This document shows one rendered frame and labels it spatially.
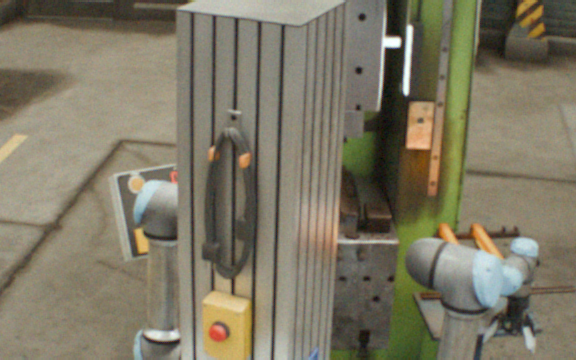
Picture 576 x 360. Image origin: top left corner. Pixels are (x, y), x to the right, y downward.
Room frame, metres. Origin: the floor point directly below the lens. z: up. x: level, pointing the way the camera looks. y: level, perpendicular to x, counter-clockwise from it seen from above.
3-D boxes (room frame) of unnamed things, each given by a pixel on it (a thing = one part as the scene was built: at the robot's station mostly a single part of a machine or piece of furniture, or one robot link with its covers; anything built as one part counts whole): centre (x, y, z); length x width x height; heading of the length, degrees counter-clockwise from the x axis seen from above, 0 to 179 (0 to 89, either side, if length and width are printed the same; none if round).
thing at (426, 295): (3.04, -0.78, 0.71); 0.60 x 0.04 x 0.01; 97
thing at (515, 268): (2.24, -0.58, 1.23); 0.11 x 0.11 x 0.08; 59
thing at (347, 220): (3.28, -0.13, 0.96); 0.42 x 0.20 x 0.09; 3
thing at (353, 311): (3.30, -0.18, 0.69); 0.56 x 0.38 x 0.45; 3
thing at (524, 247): (2.31, -0.64, 1.23); 0.09 x 0.08 x 0.11; 149
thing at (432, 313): (2.92, -0.68, 0.70); 0.40 x 0.30 x 0.02; 98
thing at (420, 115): (3.22, -0.45, 1.27); 0.09 x 0.02 x 0.17; 93
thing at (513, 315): (2.31, -0.64, 1.07); 0.09 x 0.08 x 0.12; 157
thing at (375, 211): (3.14, -0.32, 0.95); 0.12 x 0.08 x 0.06; 3
